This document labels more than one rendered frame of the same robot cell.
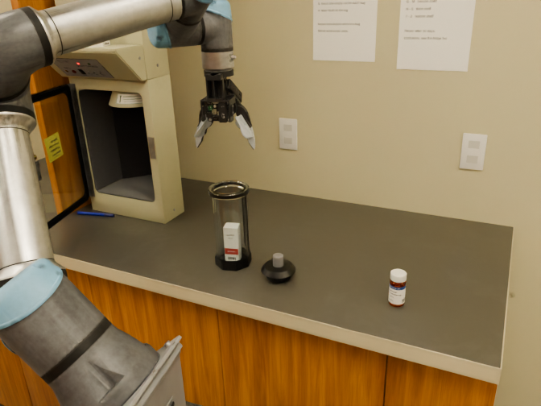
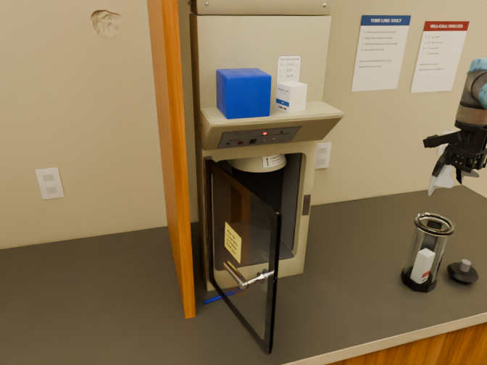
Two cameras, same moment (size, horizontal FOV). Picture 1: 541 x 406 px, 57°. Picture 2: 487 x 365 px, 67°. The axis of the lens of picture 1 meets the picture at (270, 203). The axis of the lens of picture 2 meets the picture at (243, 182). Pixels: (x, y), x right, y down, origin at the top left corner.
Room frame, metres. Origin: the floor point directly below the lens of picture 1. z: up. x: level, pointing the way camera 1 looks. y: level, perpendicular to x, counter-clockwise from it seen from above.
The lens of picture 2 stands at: (0.95, 1.15, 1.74)
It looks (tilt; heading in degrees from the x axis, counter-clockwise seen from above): 26 degrees down; 317
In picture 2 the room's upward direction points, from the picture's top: 1 degrees clockwise
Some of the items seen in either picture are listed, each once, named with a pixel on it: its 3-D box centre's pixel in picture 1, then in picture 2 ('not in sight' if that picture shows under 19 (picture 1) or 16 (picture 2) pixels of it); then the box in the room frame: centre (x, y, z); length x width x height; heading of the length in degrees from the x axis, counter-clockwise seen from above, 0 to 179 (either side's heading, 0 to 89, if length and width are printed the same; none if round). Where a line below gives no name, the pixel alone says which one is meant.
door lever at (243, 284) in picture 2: not in sight; (242, 272); (1.42, 0.71, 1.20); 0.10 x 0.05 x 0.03; 169
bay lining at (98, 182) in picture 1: (141, 136); (247, 193); (1.70, 0.44, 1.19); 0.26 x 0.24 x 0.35; 63
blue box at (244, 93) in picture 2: not in sight; (242, 92); (1.57, 0.58, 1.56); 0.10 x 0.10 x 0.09; 63
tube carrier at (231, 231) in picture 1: (231, 224); (426, 251); (1.24, 0.11, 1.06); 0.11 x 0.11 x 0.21
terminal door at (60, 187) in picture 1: (52, 157); (237, 254); (1.49, 0.67, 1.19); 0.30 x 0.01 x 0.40; 169
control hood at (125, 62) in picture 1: (89, 63); (271, 130); (1.53, 0.52, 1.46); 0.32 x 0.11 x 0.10; 63
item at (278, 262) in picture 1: (278, 266); (463, 269); (1.16, -0.02, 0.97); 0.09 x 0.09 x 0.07
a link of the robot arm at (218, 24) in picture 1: (214, 26); (483, 82); (1.22, 0.12, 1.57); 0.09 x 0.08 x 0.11; 123
